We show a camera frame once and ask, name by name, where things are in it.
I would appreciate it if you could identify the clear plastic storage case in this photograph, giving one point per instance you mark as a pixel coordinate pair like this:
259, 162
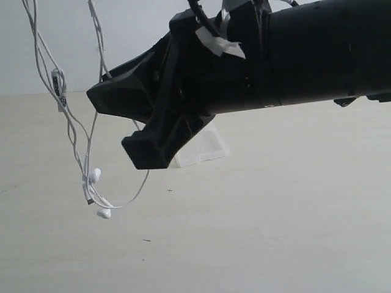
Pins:
207, 145

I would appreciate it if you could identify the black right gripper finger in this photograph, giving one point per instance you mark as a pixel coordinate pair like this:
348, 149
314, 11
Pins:
163, 136
134, 89

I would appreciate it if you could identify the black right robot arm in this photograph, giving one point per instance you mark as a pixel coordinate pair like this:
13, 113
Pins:
326, 50

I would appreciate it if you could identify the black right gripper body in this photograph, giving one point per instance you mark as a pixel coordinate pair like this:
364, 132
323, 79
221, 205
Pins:
220, 64

